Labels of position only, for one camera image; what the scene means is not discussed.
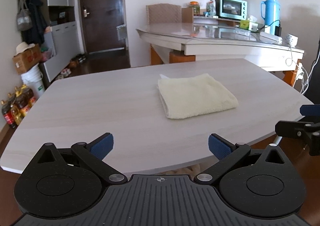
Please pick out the cooking oil bottles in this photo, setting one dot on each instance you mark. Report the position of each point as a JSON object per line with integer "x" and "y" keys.
{"x": 17, "y": 105}

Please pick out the white power strip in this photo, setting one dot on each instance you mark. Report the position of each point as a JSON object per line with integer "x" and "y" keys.
{"x": 269, "y": 38}

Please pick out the green tissue box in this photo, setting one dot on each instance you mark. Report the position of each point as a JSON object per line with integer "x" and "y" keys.
{"x": 248, "y": 25}

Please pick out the dark brown door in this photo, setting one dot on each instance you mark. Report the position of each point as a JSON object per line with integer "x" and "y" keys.
{"x": 100, "y": 19}

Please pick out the cream white towel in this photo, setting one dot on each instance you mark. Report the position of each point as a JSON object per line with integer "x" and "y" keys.
{"x": 189, "y": 97}

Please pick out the grey shoe cabinet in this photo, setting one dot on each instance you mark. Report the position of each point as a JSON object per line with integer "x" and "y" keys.
{"x": 61, "y": 36}

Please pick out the white plastic bucket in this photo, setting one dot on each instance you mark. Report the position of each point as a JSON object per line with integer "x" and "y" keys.
{"x": 33, "y": 79}

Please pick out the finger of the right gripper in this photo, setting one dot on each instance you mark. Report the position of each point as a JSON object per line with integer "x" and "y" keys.
{"x": 307, "y": 132}
{"x": 310, "y": 110}

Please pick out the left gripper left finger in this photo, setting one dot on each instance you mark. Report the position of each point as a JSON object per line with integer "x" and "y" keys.
{"x": 63, "y": 182}

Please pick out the grey hanging bag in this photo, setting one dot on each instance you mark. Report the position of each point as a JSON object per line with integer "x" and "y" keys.
{"x": 23, "y": 19}

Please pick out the teal toaster oven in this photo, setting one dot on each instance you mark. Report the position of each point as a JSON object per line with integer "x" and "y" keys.
{"x": 231, "y": 9}

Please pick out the beige padded chair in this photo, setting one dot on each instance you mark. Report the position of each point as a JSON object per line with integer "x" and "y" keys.
{"x": 163, "y": 13}

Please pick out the white dining table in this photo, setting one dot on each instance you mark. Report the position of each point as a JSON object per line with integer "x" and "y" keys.
{"x": 187, "y": 42}

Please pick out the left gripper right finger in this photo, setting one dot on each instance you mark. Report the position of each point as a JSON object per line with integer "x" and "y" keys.
{"x": 259, "y": 183}

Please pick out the straw hat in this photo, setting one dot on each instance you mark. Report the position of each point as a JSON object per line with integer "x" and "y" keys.
{"x": 23, "y": 46}

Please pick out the brown cardboard box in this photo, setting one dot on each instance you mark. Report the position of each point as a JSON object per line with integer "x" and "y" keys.
{"x": 24, "y": 61}

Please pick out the blue thermos jug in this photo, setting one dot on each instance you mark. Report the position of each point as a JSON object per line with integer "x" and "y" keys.
{"x": 270, "y": 13}

